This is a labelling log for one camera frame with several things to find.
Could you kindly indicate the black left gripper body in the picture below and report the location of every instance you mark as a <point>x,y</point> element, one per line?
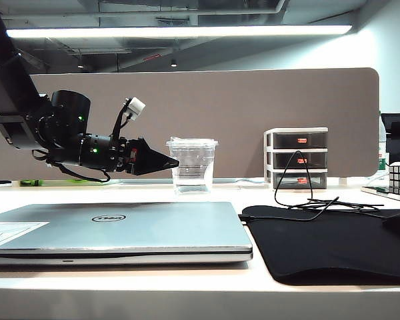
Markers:
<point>123,155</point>

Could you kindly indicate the black mouse pad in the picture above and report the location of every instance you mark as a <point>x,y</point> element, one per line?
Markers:
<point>320,246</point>

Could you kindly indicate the green bottle behind divider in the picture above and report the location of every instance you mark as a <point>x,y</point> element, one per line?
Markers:
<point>30,182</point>

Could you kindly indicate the white flat device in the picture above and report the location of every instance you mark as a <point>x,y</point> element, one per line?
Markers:
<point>375,190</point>

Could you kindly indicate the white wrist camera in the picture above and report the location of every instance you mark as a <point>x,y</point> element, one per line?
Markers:
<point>136,107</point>

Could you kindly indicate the green flat object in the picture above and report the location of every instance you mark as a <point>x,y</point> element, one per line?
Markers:
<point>83,181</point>

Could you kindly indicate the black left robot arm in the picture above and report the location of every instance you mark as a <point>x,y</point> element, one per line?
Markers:
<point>6,83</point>

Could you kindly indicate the white mini drawer frame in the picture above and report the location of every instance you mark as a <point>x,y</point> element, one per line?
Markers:
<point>268,155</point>

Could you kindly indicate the silver Dell laptop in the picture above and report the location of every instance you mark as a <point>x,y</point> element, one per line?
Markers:
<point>153,233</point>

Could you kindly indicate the black pendant lamp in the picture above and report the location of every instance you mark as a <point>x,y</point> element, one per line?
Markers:
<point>174,63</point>

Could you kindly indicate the brown desk divider panel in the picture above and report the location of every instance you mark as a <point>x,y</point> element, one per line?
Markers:
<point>220,110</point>

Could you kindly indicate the white sticker on laptop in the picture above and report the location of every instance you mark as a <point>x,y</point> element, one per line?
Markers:
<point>13,232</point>

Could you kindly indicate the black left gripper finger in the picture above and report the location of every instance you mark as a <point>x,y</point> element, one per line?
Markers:
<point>174,162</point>
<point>150,158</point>

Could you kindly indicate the clear bottle green label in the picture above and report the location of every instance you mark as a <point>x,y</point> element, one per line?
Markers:
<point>383,160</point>

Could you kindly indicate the dark translucent drawer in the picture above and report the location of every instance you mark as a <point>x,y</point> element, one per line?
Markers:
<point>286,140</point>
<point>320,180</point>
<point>281,160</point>

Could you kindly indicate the clear plastic coffee cup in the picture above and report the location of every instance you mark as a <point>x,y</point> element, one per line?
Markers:
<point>193,166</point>

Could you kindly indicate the white divider foot bracket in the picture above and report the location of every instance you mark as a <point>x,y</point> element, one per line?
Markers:
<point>343,181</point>

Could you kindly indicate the long ceiling light bar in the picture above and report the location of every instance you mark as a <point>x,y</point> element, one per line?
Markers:
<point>170,31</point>

